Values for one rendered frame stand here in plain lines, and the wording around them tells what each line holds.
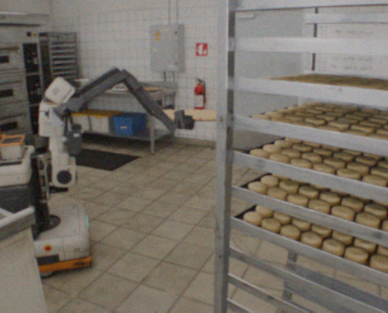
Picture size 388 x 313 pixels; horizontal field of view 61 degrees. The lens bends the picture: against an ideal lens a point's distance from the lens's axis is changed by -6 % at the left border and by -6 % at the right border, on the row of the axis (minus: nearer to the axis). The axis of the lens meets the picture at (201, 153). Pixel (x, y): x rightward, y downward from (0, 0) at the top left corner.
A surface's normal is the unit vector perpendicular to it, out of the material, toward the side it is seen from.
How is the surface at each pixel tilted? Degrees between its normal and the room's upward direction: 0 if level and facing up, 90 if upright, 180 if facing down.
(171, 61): 90
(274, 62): 90
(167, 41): 90
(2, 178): 90
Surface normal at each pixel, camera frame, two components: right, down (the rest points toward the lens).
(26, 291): 0.87, 0.14
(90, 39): -0.40, 0.26
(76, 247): 0.35, 0.27
